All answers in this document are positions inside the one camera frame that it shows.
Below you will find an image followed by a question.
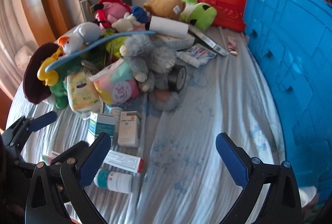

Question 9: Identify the white teal medicine bottle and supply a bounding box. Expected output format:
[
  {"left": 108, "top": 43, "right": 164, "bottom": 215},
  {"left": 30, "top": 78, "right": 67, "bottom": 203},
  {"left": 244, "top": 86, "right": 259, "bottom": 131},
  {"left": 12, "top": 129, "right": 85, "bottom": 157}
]
[{"left": 93, "top": 169, "right": 133, "bottom": 194}]

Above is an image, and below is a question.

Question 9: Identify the pink sanitary pad pack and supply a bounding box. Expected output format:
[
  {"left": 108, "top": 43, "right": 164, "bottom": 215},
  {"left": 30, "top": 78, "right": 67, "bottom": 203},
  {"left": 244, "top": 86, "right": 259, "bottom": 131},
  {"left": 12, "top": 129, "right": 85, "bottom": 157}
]
[{"left": 89, "top": 59, "right": 140, "bottom": 106}]

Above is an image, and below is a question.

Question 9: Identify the white duck plush toy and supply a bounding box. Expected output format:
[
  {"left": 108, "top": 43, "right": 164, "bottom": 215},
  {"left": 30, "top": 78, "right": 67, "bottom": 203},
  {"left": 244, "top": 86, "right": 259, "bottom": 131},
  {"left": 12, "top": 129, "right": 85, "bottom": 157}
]
[{"left": 57, "top": 22, "right": 102, "bottom": 55}]

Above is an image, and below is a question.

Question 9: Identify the grey fluffy plush toy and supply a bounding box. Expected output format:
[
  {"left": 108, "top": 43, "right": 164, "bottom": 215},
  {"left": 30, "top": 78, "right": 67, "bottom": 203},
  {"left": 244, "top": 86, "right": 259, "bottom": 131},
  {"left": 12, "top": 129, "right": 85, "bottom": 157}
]
[{"left": 119, "top": 35, "right": 176, "bottom": 92}]

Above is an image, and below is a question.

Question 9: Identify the pink bird plush toy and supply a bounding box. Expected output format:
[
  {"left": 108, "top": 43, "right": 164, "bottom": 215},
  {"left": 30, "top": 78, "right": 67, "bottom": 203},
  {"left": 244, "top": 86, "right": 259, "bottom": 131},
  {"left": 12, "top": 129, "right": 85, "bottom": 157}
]
[{"left": 92, "top": 0, "right": 131, "bottom": 30}]

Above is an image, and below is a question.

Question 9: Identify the brown bear plush toy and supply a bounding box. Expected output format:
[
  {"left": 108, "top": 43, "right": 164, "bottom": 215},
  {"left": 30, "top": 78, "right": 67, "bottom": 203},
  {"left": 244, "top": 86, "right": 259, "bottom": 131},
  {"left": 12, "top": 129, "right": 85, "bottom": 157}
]
[{"left": 143, "top": 0, "right": 186, "bottom": 21}]

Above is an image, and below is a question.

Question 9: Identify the dark maroon round cushion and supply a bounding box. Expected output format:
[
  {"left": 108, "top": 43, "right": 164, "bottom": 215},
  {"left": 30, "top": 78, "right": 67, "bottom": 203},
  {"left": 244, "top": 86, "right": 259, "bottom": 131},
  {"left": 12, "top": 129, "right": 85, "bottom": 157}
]
[{"left": 22, "top": 43, "right": 58, "bottom": 104}]

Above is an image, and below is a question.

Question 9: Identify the teal white medicine box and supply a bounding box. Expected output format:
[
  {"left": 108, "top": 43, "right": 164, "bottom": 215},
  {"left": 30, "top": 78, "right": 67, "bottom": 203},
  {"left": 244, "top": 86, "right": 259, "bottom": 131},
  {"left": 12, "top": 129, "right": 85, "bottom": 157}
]
[{"left": 87, "top": 112, "right": 118, "bottom": 145}]

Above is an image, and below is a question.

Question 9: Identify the yellow plastic toy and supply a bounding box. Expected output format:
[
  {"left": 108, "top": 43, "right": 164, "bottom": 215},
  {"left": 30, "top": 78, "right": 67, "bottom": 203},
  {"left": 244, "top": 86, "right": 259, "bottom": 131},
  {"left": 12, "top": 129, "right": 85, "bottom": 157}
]
[{"left": 37, "top": 47, "right": 63, "bottom": 86}]

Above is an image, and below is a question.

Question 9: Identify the yellow wet wipes pack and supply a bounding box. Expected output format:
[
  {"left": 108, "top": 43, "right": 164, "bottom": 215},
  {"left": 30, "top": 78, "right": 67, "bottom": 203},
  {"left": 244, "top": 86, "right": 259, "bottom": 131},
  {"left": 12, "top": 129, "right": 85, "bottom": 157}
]
[{"left": 66, "top": 69, "right": 102, "bottom": 120}]

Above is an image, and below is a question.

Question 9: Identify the white red medicine box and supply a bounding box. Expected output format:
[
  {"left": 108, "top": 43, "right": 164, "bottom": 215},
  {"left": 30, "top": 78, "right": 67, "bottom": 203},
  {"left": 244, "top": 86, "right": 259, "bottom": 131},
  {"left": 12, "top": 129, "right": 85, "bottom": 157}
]
[{"left": 118, "top": 111, "right": 140, "bottom": 148}]

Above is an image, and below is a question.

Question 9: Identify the blue curved plastic strip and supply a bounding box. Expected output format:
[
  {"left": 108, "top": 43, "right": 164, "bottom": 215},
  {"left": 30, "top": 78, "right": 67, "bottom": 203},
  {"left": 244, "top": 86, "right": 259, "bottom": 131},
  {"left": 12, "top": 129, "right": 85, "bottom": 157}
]
[{"left": 46, "top": 31, "right": 156, "bottom": 71}]

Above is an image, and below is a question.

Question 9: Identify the long white red box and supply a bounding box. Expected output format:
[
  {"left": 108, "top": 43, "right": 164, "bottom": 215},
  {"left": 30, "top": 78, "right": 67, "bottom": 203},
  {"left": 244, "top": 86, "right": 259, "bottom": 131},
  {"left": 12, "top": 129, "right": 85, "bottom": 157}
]
[{"left": 104, "top": 150, "right": 144, "bottom": 173}]

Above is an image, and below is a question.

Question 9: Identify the light blue bed sheet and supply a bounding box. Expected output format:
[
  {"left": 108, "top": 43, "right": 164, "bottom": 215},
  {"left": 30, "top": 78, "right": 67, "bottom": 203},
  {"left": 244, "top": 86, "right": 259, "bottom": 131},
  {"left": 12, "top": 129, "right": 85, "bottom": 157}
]
[{"left": 5, "top": 25, "right": 286, "bottom": 224}]

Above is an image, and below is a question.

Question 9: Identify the black tape roll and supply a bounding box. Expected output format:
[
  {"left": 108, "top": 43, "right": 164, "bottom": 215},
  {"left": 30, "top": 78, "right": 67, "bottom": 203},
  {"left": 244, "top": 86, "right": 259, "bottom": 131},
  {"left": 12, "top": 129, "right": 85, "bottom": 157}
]
[{"left": 168, "top": 65, "right": 187, "bottom": 93}]

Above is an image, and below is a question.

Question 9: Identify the blue white plush toy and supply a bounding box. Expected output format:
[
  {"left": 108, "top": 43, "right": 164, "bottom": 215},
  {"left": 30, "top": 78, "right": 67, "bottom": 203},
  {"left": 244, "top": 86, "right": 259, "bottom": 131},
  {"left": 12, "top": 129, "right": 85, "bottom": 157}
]
[{"left": 132, "top": 6, "right": 149, "bottom": 23}]

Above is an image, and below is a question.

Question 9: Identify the blue white sachet pack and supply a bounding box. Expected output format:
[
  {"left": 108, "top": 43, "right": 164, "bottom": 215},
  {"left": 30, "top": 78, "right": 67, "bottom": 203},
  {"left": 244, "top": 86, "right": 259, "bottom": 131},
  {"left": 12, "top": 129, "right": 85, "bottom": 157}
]
[{"left": 176, "top": 44, "right": 217, "bottom": 68}]

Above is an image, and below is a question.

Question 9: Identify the long flat white box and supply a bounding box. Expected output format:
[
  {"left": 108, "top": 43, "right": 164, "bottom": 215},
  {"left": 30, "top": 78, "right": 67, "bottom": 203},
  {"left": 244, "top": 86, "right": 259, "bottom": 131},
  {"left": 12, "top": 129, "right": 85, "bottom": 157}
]
[{"left": 188, "top": 25, "right": 229, "bottom": 56}]

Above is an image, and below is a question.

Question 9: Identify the small pink sachet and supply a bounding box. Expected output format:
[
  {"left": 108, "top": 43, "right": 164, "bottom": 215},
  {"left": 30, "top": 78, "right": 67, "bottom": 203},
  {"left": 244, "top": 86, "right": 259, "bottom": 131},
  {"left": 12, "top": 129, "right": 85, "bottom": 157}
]
[{"left": 227, "top": 36, "right": 238, "bottom": 56}]

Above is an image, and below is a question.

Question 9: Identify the blue plastic storage crate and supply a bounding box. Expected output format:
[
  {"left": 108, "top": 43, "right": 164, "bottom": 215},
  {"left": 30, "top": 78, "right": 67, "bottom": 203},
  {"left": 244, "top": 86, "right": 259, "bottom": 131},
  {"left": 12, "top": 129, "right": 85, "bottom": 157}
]
[{"left": 244, "top": 0, "right": 331, "bottom": 202}]

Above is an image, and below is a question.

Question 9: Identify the green frog plush toy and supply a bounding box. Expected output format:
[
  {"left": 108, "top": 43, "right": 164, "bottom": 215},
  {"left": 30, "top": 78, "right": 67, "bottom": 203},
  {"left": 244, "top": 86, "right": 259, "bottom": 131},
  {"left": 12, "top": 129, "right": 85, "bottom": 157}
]
[{"left": 180, "top": 0, "right": 217, "bottom": 31}]

